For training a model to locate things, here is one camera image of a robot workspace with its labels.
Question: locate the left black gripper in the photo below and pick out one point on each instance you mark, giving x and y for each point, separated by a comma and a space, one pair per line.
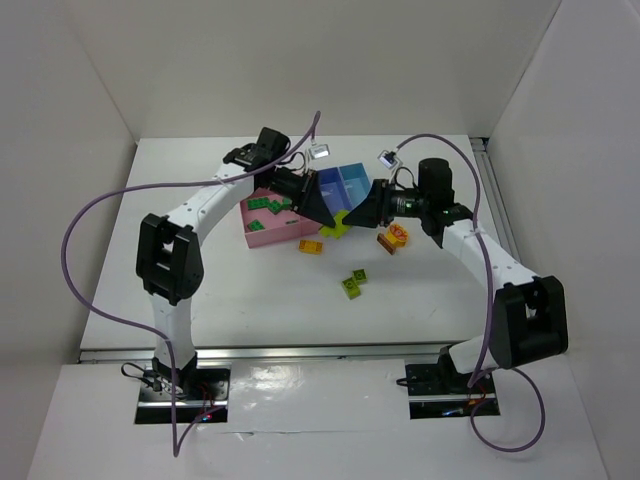
307, 190

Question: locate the large lime lego brick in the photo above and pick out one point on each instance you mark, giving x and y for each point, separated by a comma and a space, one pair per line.
339, 229

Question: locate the yellow lego brick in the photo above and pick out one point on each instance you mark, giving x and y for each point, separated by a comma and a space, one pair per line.
310, 247

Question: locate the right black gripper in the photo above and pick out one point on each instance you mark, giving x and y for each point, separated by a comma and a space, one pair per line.
381, 202

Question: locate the light blue bin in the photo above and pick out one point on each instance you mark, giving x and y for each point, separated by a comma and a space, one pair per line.
356, 183

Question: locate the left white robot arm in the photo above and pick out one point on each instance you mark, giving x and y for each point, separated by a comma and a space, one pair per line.
169, 260

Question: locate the aluminium rail right side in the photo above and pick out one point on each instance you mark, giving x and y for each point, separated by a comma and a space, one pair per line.
479, 146

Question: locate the dark blue bin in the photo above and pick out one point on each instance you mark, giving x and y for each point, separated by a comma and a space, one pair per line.
333, 190

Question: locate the aluminium rail front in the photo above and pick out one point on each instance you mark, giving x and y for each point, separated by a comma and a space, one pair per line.
292, 352

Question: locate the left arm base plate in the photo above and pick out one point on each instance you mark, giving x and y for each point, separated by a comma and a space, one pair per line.
206, 396

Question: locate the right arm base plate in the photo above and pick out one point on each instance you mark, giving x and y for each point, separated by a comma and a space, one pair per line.
434, 394

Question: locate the aluminium rail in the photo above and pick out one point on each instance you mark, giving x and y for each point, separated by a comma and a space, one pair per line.
479, 146
292, 352

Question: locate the large pink bin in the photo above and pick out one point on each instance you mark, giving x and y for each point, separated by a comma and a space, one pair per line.
275, 228

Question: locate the dark green lego stack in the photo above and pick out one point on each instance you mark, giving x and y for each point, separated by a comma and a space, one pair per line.
277, 206

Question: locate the dark green curved lego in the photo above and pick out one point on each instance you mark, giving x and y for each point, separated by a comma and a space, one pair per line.
255, 226

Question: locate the lime lego pair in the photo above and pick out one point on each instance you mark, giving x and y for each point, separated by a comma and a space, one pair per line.
352, 284

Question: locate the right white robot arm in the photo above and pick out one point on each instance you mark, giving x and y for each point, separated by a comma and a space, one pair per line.
526, 312

